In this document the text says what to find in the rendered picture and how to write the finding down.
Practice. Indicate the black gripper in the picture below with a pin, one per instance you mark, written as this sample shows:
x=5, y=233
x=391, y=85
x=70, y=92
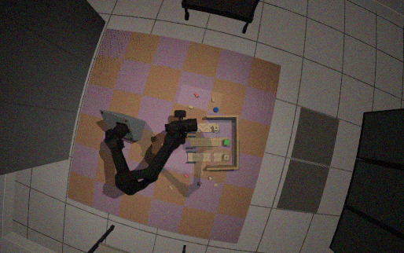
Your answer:
x=180, y=114

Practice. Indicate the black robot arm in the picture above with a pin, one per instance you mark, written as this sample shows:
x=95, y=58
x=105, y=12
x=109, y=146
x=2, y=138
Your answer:
x=126, y=180

